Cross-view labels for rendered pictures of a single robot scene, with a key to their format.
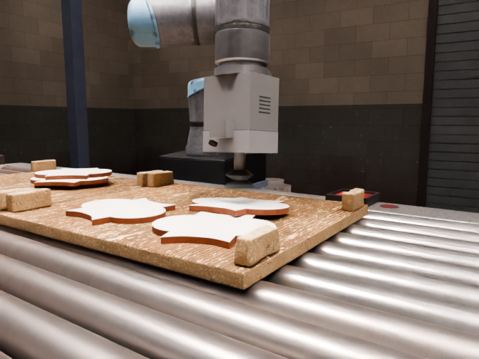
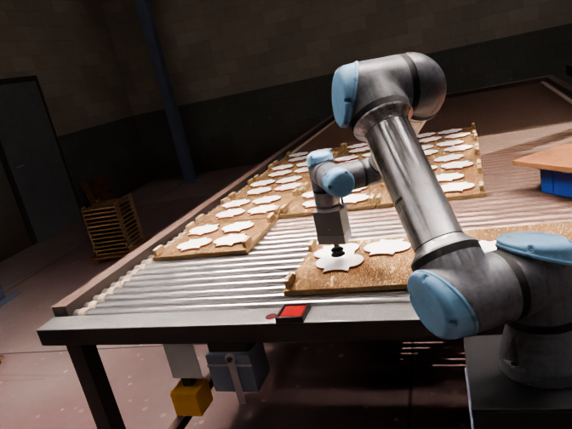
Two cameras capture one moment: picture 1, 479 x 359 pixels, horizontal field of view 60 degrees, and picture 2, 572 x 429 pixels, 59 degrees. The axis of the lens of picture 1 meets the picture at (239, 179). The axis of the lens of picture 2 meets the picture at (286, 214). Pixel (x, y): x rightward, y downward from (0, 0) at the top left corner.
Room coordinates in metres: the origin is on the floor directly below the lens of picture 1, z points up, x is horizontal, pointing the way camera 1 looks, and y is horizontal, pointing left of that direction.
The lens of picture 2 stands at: (1.94, -0.45, 1.54)
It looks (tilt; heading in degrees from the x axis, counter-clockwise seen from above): 16 degrees down; 167
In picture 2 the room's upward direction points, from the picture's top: 13 degrees counter-clockwise
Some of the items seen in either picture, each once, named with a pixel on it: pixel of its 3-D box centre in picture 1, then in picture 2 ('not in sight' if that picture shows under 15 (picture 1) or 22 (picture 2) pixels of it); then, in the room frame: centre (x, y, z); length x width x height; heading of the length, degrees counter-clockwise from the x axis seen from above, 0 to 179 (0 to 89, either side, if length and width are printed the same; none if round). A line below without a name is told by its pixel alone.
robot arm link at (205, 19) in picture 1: (234, 19); (340, 178); (0.70, 0.01, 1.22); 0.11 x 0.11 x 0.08; 88
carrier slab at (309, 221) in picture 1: (192, 214); (363, 262); (0.60, 0.07, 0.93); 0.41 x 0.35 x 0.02; 56
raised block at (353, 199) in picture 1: (353, 199); (288, 280); (0.60, -0.17, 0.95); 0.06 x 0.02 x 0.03; 146
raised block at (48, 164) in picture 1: (43, 165); not in sight; (1.05, 0.50, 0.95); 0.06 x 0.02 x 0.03; 145
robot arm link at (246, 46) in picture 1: (240, 53); (328, 197); (0.59, 0.00, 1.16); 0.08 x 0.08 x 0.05
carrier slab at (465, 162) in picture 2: not in sight; (435, 163); (-0.20, 0.82, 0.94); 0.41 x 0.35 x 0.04; 55
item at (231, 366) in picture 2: not in sight; (237, 365); (0.64, -0.38, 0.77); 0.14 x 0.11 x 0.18; 55
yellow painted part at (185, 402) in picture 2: not in sight; (185, 374); (0.54, -0.53, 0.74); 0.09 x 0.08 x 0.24; 55
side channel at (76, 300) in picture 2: not in sight; (268, 168); (-1.43, 0.29, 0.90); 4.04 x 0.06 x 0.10; 145
